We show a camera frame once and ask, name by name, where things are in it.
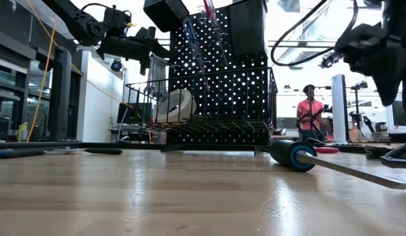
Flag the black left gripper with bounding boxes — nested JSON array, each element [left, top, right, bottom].
[[96, 26, 173, 77]]

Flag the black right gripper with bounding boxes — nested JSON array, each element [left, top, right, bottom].
[[335, 22, 406, 116]]

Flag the white masking tape roll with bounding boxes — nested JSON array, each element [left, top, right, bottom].
[[153, 88, 197, 124]]

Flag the red clear-handled screwdriver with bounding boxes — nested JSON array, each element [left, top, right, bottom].
[[202, 0, 230, 66]]

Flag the black metal pegboard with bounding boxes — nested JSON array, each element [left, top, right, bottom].
[[169, 6, 271, 147]]

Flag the black teal-handled screwdriver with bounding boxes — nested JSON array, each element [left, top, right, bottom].
[[268, 140, 406, 190]]

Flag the black computer monitor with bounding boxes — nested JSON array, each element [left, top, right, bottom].
[[392, 104, 406, 127]]

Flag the round black lamp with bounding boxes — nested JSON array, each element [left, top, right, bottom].
[[110, 58, 124, 72]]

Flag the small black screen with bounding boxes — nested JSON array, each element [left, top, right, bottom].
[[117, 102, 153, 125]]

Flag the white tower fan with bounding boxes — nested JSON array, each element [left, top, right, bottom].
[[331, 73, 350, 144]]

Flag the orange bottle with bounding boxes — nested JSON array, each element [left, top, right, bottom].
[[350, 123, 361, 142]]

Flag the silver pegboard hook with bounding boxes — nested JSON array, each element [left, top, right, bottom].
[[196, 5, 209, 24]]

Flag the black ceiling spotlight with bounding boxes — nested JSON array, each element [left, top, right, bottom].
[[319, 52, 341, 69]]

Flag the person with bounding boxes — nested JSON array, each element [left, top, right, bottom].
[[296, 84, 333, 142]]

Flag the tall black pegboard bin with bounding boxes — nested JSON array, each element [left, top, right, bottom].
[[227, 0, 269, 60]]

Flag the black shelving unit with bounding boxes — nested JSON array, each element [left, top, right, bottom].
[[0, 26, 38, 142]]

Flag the yellow-green spray bottle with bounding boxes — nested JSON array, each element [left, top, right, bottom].
[[17, 121, 29, 141]]

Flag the red and blue pliers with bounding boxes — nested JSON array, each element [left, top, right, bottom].
[[0, 148, 15, 161]]

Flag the black stand with camera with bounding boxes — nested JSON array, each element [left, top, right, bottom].
[[350, 81, 369, 129]]

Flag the small silver wire basket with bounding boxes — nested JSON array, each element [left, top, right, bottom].
[[361, 130, 392, 145]]

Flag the black wire basket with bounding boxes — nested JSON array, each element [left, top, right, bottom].
[[125, 67, 278, 134]]

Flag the black pipe post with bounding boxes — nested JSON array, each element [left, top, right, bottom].
[[47, 45, 73, 141]]

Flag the black-handled silver pliers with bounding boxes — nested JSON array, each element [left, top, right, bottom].
[[4, 146, 124, 160]]

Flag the yellow cable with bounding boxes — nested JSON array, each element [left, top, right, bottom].
[[26, 0, 62, 142]]

